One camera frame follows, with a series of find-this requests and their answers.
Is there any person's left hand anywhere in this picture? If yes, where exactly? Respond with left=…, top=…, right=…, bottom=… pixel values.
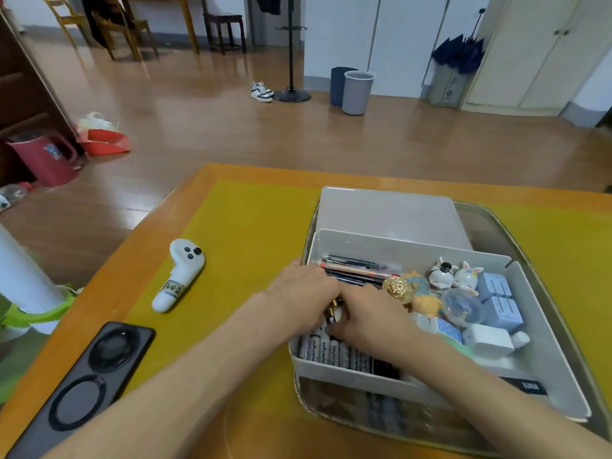
left=260, top=258, right=343, bottom=338

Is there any person's right hand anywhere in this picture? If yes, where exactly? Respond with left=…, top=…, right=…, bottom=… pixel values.
left=324, top=283, right=441, bottom=367

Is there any red cylindrical can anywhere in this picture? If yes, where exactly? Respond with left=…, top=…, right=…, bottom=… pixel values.
left=381, top=275, right=414, bottom=307

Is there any pile of small batteries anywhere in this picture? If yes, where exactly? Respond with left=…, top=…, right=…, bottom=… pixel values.
left=297, top=300, right=375, bottom=374

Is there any bundle of black pens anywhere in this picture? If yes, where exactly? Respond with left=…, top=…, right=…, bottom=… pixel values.
left=320, top=254, right=398, bottom=288

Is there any red marker pen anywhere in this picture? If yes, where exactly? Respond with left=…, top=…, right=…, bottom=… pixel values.
left=320, top=262, right=400, bottom=279

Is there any white figurine black hat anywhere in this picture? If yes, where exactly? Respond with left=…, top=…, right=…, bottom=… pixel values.
left=426, top=256, right=460, bottom=290

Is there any clear round clip container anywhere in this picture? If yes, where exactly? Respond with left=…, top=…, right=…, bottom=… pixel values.
left=441, top=287, right=486, bottom=328

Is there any white storage box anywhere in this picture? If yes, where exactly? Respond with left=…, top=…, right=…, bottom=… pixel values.
left=289, top=228, right=594, bottom=423

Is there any white bunny figurine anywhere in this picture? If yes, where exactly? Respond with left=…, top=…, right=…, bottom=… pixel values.
left=451, top=261, right=485, bottom=297

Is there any white box lid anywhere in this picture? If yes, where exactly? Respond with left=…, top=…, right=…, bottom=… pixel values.
left=315, top=186, right=474, bottom=252

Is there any person's left forearm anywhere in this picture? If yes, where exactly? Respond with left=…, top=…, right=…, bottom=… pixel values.
left=40, top=293, right=307, bottom=459

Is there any person's right forearm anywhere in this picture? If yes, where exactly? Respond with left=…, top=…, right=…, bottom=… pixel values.
left=401, top=334, right=612, bottom=459

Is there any yellow table mat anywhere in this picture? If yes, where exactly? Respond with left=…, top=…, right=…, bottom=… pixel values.
left=124, top=180, right=612, bottom=412

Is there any white handheld controller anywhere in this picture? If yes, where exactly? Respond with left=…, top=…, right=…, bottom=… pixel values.
left=151, top=238, right=207, bottom=314

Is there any stainless steel tray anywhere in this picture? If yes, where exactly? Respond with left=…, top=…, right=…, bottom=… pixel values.
left=294, top=200, right=612, bottom=457

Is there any black coat stand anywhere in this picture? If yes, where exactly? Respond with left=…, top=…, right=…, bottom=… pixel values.
left=272, top=0, right=312, bottom=103

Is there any gray trash bin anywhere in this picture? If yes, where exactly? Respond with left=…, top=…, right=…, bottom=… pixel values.
left=341, top=70, right=377, bottom=116

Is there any dark blue trash bin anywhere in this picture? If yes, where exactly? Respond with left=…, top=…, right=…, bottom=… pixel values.
left=330, top=66, right=360, bottom=108

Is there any black smartphone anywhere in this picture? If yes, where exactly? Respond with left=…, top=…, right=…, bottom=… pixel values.
left=4, top=321, right=157, bottom=459

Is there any gray metal safe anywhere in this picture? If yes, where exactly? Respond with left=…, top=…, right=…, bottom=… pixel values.
left=426, top=64, right=472, bottom=108

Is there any red plastic bag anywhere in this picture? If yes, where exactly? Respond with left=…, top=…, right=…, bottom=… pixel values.
left=76, top=111, right=133, bottom=157

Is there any white built-in wardrobe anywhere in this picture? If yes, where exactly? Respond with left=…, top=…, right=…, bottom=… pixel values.
left=303, top=0, right=493, bottom=99

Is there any green and white chair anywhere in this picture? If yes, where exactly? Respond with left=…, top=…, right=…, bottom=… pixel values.
left=0, top=224, right=80, bottom=407

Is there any navy folded umbrella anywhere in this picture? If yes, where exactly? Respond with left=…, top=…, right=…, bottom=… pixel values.
left=430, top=8, right=486, bottom=75

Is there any maroon plastic bucket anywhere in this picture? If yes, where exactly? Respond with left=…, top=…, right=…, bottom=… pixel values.
left=5, top=130, right=80, bottom=188

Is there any dark wooden stool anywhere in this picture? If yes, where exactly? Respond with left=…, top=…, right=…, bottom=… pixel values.
left=200, top=11, right=248, bottom=55

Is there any wooden side table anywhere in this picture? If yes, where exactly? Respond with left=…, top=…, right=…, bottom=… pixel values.
left=119, top=0, right=201, bottom=55

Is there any cream two-door cabinet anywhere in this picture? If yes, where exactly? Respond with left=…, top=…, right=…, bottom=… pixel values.
left=461, top=0, right=612, bottom=117

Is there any dark wooden cabinet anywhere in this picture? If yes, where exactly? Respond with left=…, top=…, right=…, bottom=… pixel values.
left=0, top=4, right=77, bottom=185

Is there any black jacket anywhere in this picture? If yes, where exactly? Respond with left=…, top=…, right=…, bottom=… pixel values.
left=78, top=0, right=130, bottom=48

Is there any light wooden chair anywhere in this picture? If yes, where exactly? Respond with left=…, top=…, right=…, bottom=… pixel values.
left=38, top=0, right=94, bottom=48

